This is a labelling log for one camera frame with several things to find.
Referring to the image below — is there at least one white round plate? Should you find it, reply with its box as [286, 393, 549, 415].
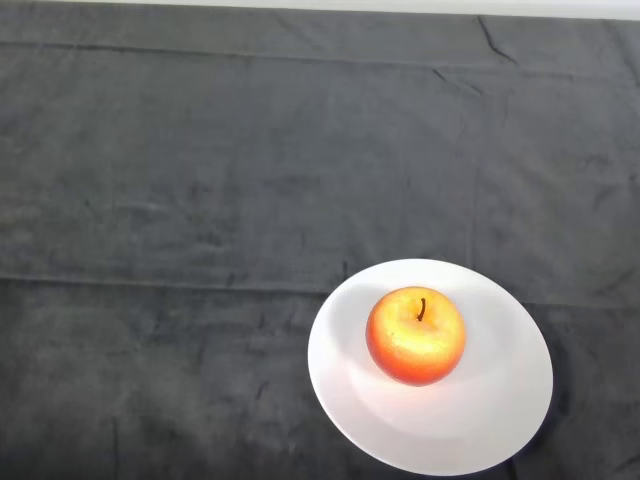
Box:
[307, 257, 555, 477]

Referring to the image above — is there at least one black cloth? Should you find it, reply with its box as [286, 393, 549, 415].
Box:
[0, 2, 640, 480]

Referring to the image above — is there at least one red yellow apple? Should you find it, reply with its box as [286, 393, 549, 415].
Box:
[365, 286, 467, 388]

